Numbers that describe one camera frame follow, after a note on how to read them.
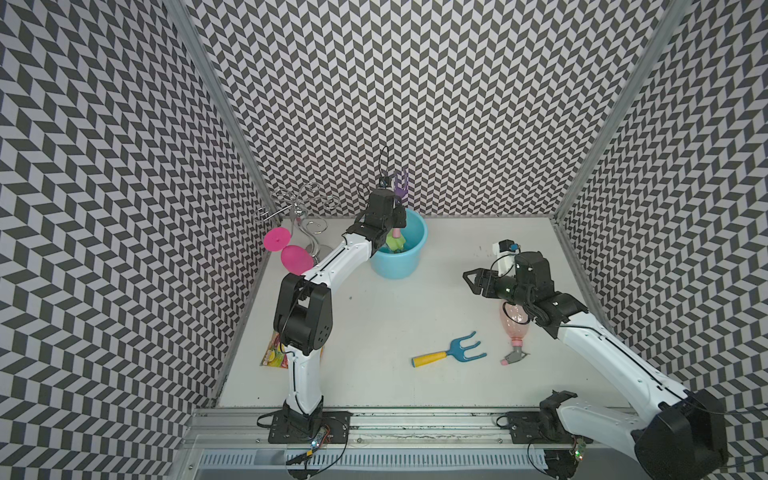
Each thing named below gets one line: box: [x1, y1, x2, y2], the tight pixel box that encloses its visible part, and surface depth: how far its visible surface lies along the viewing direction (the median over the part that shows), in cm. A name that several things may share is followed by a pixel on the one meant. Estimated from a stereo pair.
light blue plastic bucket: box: [371, 209, 428, 280], surface depth 101 cm
